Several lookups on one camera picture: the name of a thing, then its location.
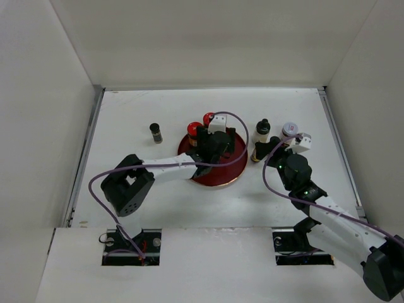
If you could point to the yellow label oil bottle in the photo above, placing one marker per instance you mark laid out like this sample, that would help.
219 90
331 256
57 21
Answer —
257 154

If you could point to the black pump white powder bottle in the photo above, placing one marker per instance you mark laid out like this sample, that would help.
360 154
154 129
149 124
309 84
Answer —
261 132

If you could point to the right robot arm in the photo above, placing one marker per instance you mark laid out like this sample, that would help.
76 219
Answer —
371 252

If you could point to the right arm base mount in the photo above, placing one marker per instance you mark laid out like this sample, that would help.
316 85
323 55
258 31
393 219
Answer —
292 247

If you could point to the red lid chili jar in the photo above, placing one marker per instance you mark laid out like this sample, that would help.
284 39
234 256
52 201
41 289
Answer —
192 133
207 118

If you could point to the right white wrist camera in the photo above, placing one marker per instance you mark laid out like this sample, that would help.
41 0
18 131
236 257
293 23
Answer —
300 144

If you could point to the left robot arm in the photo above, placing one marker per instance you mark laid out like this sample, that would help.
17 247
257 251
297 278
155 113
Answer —
127 189

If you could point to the red round tray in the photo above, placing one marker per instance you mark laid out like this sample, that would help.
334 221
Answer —
228 170

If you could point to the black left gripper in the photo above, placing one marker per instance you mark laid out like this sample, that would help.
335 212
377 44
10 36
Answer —
203 136

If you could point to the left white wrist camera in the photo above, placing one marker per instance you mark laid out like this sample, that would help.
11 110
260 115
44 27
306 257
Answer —
218 123

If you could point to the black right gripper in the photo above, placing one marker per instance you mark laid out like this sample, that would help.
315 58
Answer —
262 148

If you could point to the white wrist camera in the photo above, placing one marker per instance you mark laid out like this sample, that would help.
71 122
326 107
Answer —
218 123
300 144

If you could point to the black lid spice jar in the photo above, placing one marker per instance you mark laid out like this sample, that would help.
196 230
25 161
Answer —
156 133

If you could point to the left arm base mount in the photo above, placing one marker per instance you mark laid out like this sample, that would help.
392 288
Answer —
118 251

